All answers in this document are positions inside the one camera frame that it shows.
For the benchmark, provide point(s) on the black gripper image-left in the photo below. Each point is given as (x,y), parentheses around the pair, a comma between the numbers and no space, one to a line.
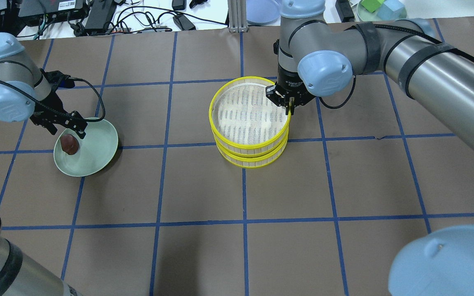
(289,82)

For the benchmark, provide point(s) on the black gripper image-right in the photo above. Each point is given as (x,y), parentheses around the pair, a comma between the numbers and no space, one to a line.
(49,116)

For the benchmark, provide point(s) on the brown bun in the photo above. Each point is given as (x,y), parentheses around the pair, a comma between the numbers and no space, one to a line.
(69,144)

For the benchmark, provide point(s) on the yellow steamer layer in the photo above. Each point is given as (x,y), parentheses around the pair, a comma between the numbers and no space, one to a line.
(241,116)
(252,162)

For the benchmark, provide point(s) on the robot arm, image-left side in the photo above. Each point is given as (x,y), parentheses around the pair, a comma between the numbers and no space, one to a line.
(314,62)

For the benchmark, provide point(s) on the robot arm, image-right side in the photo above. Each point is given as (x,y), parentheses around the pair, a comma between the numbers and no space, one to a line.
(28,92)

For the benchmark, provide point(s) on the light green plate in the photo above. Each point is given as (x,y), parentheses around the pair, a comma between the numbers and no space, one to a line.
(96,150)

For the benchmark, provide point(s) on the blue plate in background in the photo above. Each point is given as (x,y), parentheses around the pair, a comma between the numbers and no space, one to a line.
(262,12)

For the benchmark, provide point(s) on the black electronics box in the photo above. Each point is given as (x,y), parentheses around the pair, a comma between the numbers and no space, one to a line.
(35,12)

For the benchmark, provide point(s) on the green plate with blocks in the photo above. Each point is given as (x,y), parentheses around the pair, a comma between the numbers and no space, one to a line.
(381,10)

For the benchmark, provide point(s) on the aluminium frame post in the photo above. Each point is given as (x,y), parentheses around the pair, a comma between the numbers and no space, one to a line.
(237,16)

